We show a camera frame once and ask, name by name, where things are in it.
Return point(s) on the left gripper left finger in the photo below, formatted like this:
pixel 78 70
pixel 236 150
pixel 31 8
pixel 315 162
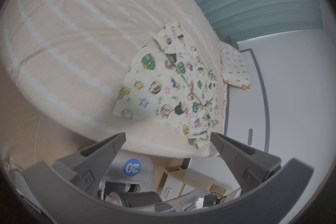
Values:
pixel 91 162

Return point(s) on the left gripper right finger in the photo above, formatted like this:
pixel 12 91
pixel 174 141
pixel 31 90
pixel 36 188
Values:
pixel 246 165

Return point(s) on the grey bedside table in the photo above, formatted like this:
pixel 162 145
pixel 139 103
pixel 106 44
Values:
pixel 227 39

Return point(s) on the white printed pyjama top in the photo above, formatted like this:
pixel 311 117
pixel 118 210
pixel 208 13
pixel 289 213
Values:
pixel 168 86

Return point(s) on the bed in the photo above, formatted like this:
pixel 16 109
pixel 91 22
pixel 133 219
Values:
pixel 78 34

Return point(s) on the white printed pillow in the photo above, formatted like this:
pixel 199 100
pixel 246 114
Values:
pixel 235 68

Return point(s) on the pale wooden cabinet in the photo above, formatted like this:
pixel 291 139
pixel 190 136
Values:
pixel 194 179

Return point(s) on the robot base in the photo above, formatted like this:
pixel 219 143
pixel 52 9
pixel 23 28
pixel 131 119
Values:
pixel 136 165

